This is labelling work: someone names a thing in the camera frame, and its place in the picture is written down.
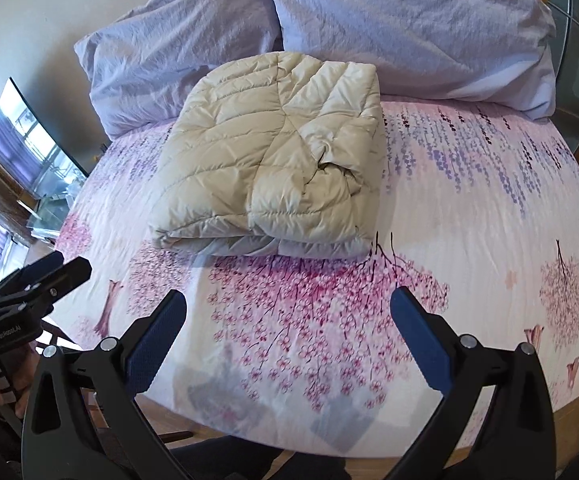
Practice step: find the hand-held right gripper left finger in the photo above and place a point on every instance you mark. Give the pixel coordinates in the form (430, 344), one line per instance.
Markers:
(157, 345)

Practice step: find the flat screen television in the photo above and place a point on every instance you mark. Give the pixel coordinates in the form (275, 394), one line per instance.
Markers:
(29, 140)

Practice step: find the cream quilted puffer jacket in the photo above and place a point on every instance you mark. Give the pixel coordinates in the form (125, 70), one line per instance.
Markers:
(249, 160)

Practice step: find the floral printed bed sheet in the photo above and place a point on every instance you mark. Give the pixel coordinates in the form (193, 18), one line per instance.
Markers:
(469, 235)

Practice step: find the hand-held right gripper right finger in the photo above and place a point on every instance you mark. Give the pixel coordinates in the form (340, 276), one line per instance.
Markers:
(419, 340)

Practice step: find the glass television stand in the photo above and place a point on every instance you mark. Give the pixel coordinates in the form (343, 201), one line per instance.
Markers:
(54, 210)

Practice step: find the crumpled lavender pillow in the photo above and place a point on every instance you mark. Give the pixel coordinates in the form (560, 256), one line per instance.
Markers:
(169, 60)

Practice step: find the large lavender pillow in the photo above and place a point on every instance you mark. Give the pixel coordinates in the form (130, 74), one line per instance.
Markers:
(409, 25)

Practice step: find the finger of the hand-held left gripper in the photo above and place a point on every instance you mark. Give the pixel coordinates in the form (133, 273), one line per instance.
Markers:
(39, 266)
(66, 277)

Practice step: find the person's left hand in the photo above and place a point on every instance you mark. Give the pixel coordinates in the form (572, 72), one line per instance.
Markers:
(25, 375)

